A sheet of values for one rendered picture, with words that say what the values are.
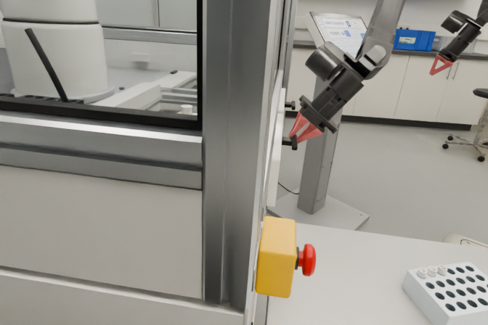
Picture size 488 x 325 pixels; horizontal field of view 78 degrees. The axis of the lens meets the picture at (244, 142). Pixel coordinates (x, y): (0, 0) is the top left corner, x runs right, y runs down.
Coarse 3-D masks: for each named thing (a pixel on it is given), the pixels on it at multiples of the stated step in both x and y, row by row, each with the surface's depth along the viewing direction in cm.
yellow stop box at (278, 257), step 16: (272, 224) 40; (288, 224) 40; (272, 240) 37; (288, 240) 37; (272, 256) 35; (288, 256) 35; (256, 272) 37; (272, 272) 36; (288, 272) 36; (256, 288) 38; (272, 288) 37; (288, 288) 37
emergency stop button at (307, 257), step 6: (306, 246) 39; (312, 246) 39; (300, 252) 39; (306, 252) 38; (312, 252) 38; (300, 258) 38; (306, 258) 37; (312, 258) 37; (300, 264) 38; (306, 264) 37; (312, 264) 37; (306, 270) 37; (312, 270) 37
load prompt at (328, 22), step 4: (324, 20) 141; (328, 20) 143; (332, 20) 146; (336, 20) 148; (340, 20) 151; (344, 20) 154; (348, 20) 157; (324, 24) 139; (328, 24) 142; (332, 24) 144; (336, 24) 147; (340, 24) 149; (344, 24) 152; (348, 24) 155; (352, 24) 158
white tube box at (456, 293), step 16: (416, 272) 48; (448, 272) 50; (464, 272) 49; (480, 272) 49; (416, 288) 47; (432, 288) 46; (448, 288) 46; (464, 288) 46; (480, 288) 47; (416, 304) 47; (432, 304) 44; (448, 304) 43; (464, 304) 43; (480, 304) 43; (432, 320) 44; (448, 320) 41; (464, 320) 42; (480, 320) 43
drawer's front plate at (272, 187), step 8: (280, 120) 75; (280, 128) 69; (280, 136) 64; (280, 144) 60; (280, 152) 57; (272, 160) 55; (272, 168) 55; (272, 176) 56; (272, 184) 57; (272, 192) 57; (272, 200) 58
